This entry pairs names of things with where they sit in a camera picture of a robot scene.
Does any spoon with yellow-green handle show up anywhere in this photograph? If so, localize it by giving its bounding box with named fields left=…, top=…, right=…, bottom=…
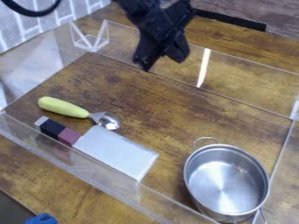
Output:
left=37, top=96, right=121, bottom=130

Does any toy cleaver knife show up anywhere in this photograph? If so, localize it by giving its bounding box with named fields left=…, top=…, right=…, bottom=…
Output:
left=33, top=116, right=159, bottom=181

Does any blue object at bottom edge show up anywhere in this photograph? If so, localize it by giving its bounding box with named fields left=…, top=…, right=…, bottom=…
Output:
left=22, top=213, right=59, bottom=224

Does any black cable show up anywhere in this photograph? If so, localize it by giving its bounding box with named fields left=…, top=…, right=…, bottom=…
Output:
left=0, top=0, right=63, bottom=18

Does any black strip on table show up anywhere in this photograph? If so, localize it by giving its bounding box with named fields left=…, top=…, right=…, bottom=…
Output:
left=195, top=9, right=267, bottom=32

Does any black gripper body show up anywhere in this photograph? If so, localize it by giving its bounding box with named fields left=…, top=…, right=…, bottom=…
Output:
left=112, top=0, right=195, bottom=71

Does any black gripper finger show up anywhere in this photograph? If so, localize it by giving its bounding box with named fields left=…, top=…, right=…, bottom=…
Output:
left=173, top=30, right=189, bottom=58
left=164, top=45, right=189, bottom=63

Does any stainless steel pot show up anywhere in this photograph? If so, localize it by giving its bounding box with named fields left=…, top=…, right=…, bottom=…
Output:
left=183, top=137, right=269, bottom=224

